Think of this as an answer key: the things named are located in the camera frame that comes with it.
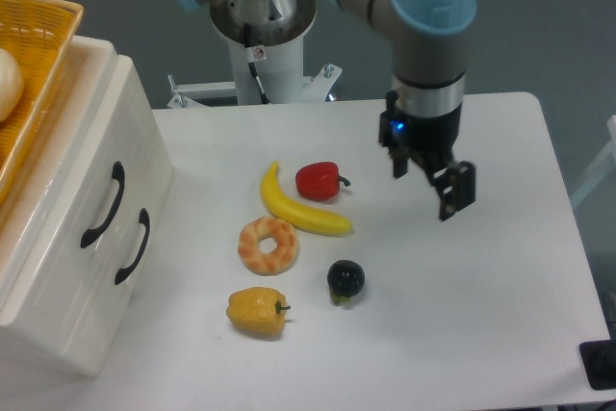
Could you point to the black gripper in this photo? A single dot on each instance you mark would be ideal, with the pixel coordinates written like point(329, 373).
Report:
point(427, 142)

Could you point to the white top drawer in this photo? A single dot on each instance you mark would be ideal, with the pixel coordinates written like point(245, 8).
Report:
point(53, 286)

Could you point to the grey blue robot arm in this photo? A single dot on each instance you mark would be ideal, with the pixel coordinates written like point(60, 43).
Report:
point(429, 38)

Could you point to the white drawer cabinet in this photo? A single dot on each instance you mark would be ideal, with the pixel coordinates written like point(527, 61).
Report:
point(83, 346)

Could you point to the red bell pepper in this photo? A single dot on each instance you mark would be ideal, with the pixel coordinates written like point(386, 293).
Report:
point(320, 181)

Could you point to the yellow banana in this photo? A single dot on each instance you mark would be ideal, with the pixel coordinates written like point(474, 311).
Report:
point(307, 218)

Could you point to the dark purple eggplant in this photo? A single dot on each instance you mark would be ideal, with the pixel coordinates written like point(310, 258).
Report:
point(345, 279)

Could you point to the glazed donut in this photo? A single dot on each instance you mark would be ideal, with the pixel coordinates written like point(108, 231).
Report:
point(268, 246)

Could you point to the yellow bell pepper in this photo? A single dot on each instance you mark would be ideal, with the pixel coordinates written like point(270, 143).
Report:
point(258, 310)

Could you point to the black device at edge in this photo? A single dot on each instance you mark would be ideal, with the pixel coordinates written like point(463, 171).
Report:
point(598, 358)

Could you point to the orange wicker basket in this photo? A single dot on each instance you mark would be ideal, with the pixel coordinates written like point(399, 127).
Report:
point(37, 33)

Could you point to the white bread roll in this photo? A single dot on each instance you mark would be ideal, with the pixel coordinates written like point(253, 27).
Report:
point(11, 84)

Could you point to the white frame at right edge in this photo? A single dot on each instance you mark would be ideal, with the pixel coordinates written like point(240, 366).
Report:
point(596, 171)

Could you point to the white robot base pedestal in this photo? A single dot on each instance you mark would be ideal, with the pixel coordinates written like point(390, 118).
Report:
point(261, 74)

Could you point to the black lower drawer handle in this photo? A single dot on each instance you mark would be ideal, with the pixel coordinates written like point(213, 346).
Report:
point(136, 247)

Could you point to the black drawer handle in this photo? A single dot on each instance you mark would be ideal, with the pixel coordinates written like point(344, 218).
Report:
point(136, 247)
point(111, 196)

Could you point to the black top drawer handle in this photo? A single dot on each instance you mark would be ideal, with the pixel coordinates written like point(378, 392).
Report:
point(111, 196)

